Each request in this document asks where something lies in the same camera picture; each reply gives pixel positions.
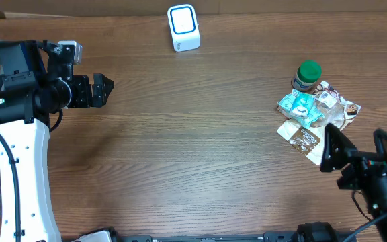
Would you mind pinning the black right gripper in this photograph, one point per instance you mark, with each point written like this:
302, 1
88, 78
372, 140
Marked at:
359, 161

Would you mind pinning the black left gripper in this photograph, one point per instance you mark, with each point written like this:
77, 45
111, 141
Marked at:
101, 91

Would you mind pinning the beige snack bag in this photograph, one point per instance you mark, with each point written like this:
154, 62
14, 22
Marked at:
310, 141

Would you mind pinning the teal flushable wipes pack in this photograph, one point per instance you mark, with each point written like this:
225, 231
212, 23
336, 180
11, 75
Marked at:
285, 104

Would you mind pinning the green lidded jar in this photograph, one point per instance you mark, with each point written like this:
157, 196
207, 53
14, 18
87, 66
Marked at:
307, 74

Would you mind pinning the green Kleenex Play tissue pack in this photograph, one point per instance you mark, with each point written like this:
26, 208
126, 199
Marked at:
302, 105

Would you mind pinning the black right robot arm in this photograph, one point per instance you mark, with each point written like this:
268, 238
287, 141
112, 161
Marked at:
376, 201

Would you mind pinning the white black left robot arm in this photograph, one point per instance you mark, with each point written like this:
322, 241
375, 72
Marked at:
37, 80

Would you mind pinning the white barcode scanner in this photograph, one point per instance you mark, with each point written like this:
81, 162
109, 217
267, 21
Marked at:
183, 26

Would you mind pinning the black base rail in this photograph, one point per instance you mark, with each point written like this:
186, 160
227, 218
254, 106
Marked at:
197, 238

